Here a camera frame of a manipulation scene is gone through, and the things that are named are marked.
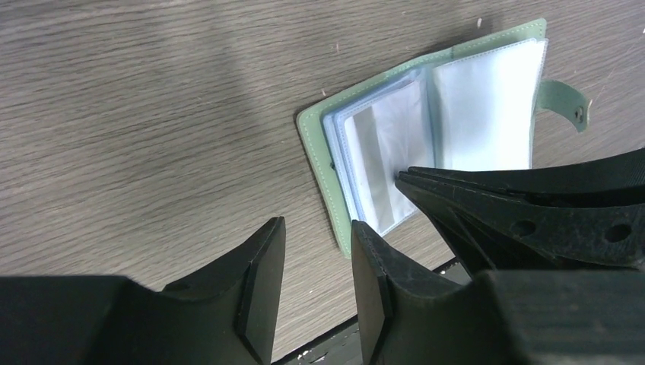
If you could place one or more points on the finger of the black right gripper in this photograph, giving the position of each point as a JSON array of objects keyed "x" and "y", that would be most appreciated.
[
  {"x": 623, "y": 171},
  {"x": 496, "y": 231}
]

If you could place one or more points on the mint green card holder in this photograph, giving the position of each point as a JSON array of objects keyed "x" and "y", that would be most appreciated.
[{"x": 469, "y": 107}]

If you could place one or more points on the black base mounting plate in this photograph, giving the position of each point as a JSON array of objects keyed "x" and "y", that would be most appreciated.
[{"x": 322, "y": 347}]

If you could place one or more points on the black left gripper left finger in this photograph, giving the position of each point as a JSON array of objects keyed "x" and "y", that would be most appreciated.
[{"x": 223, "y": 313}]

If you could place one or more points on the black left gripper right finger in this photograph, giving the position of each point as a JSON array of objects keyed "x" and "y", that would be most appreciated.
[{"x": 544, "y": 317}]

